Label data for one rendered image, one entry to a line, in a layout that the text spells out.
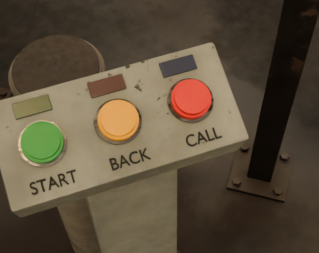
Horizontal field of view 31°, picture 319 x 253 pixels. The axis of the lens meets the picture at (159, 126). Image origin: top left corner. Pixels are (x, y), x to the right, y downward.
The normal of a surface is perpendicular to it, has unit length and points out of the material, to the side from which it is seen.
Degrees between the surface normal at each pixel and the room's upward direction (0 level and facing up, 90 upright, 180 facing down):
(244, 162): 0
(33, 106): 20
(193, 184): 0
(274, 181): 0
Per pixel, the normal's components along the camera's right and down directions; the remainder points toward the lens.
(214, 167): -0.03, -0.56
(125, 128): 0.09, -0.26
